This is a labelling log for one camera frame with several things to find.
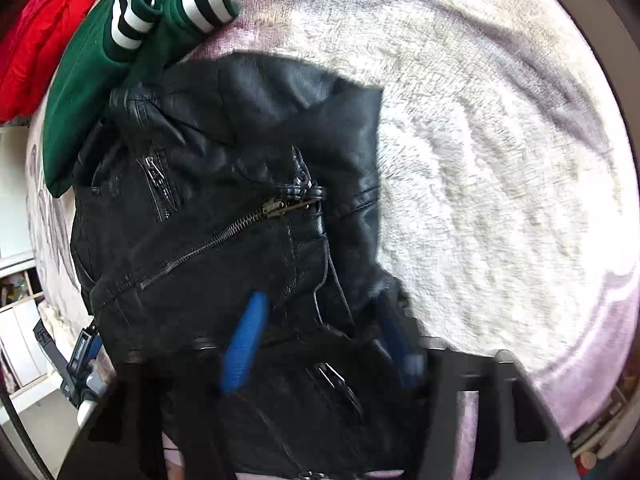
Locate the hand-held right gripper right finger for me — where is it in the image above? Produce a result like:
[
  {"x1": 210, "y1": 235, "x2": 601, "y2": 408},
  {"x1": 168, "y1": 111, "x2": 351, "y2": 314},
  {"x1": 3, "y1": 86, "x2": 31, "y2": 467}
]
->
[{"x1": 374, "y1": 292, "x2": 573, "y2": 480}]

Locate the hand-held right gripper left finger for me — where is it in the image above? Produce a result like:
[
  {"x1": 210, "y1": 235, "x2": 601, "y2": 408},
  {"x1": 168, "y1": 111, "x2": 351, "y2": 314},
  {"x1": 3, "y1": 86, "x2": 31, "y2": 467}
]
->
[{"x1": 57, "y1": 291, "x2": 273, "y2": 480}]

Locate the black leather jacket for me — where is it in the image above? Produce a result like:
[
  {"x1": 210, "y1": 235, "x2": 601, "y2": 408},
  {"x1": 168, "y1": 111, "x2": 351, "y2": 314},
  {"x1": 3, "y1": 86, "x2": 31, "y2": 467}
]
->
[{"x1": 70, "y1": 51, "x2": 433, "y2": 480}]

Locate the white shelf cabinet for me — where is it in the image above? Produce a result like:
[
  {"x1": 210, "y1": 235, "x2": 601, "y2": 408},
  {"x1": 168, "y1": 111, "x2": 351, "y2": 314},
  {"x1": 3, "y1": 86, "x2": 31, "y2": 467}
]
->
[{"x1": 0, "y1": 125, "x2": 53, "y2": 403}]

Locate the white and purple fluffy blanket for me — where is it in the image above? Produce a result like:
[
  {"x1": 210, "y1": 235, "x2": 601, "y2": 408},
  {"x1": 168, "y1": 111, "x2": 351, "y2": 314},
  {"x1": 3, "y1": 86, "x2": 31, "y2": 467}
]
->
[{"x1": 25, "y1": 0, "x2": 640, "y2": 480}]

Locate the pale furniture edge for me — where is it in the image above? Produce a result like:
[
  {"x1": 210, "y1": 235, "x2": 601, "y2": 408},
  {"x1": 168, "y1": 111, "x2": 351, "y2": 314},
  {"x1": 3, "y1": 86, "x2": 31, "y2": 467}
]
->
[{"x1": 569, "y1": 385, "x2": 640, "y2": 467}]

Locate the green sweatshirt with striped cuffs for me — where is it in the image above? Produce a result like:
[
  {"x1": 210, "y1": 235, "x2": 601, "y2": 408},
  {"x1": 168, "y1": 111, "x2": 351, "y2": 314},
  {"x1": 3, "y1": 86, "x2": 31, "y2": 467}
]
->
[{"x1": 42, "y1": 0, "x2": 242, "y2": 199}]

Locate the red puffy garment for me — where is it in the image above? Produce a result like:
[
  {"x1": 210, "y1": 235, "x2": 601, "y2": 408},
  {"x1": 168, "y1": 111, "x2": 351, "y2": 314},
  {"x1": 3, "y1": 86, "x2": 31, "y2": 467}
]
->
[{"x1": 0, "y1": 0, "x2": 100, "y2": 123}]

